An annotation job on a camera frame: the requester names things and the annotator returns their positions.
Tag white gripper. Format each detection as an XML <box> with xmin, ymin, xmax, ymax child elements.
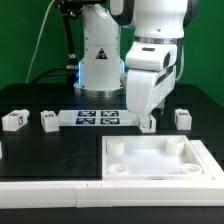
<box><xmin>126</xmin><ymin>68</ymin><xmax>176</xmax><ymax>129</ymax></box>

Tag white square tabletop part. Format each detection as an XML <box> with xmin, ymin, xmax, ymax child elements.
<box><xmin>102</xmin><ymin>136</ymin><xmax>213</xmax><ymax>180</ymax></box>

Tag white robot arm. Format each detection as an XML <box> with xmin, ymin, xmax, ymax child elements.
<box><xmin>74</xmin><ymin>0</ymin><xmax>200</xmax><ymax>133</ymax></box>

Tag white L-shaped fence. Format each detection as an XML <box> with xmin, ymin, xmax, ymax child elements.
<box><xmin>0</xmin><ymin>139</ymin><xmax>224</xmax><ymax>209</ymax></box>

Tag white part left edge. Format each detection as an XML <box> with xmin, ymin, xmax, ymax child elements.
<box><xmin>0</xmin><ymin>141</ymin><xmax>3</xmax><ymax>160</ymax></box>

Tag white marker base plate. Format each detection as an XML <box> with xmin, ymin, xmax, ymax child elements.
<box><xmin>58</xmin><ymin>110</ymin><xmax>138</xmax><ymax>126</ymax></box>

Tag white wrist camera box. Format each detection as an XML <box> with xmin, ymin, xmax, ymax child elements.
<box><xmin>125</xmin><ymin>41</ymin><xmax>177</xmax><ymax>71</ymax></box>

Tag black cables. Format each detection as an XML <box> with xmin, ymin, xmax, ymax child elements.
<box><xmin>29</xmin><ymin>65</ymin><xmax>80</xmax><ymax>84</ymax></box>

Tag black camera stand pole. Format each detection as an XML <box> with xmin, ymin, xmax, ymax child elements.
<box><xmin>53</xmin><ymin>0</ymin><xmax>108</xmax><ymax>84</ymax></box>

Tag white cable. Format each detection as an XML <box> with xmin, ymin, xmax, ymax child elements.
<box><xmin>25</xmin><ymin>0</ymin><xmax>56</xmax><ymax>84</ymax></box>

